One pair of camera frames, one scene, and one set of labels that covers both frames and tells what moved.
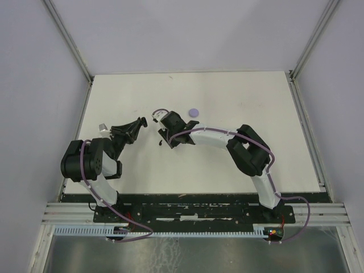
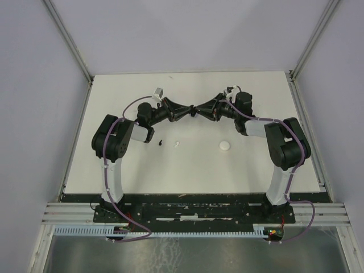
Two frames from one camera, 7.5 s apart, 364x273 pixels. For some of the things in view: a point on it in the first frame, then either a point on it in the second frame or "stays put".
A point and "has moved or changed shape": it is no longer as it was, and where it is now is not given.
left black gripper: x=129 y=131 → x=170 y=106
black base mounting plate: x=195 y=217 stays put
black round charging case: x=144 y=121 has moved or changed shape
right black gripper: x=163 y=133 → x=206 y=108
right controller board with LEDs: x=274 y=234 stays put
